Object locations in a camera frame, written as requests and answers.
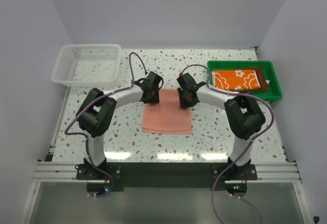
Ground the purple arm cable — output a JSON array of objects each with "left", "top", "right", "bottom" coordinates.
[
  {"left": 178, "top": 64, "right": 275, "bottom": 224},
  {"left": 63, "top": 52, "right": 158, "bottom": 198}
]

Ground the brown towel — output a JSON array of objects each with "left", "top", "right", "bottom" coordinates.
[{"left": 228, "top": 68, "right": 269, "bottom": 92}]

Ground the white plastic laundry basket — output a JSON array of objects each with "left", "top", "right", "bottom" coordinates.
[{"left": 52, "top": 44, "right": 122, "bottom": 87}]

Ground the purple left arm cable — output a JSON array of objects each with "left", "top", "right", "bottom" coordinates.
[{"left": 63, "top": 52, "right": 158, "bottom": 198}]

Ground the orange patterned cream towel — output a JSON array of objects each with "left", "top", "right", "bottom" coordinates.
[{"left": 211, "top": 69, "right": 261, "bottom": 91}]

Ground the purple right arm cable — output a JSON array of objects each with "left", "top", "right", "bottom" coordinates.
[{"left": 178, "top": 64, "right": 275, "bottom": 224}]

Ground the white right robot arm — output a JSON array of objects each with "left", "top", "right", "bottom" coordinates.
[{"left": 177, "top": 73, "right": 266, "bottom": 180}]

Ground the green plastic tray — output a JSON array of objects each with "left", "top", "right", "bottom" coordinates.
[{"left": 207, "top": 60, "right": 283, "bottom": 102}]

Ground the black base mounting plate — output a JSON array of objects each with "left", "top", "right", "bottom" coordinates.
[{"left": 75, "top": 161, "right": 258, "bottom": 195}]

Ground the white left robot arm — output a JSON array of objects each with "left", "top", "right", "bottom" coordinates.
[{"left": 76, "top": 72, "right": 164, "bottom": 180}]

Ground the peach pink towel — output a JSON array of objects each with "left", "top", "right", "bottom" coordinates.
[{"left": 142, "top": 89, "right": 193, "bottom": 135}]

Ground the aluminium rail frame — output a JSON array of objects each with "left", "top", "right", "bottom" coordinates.
[{"left": 21, "top": 155, "right": 312, "bottom": 223}]

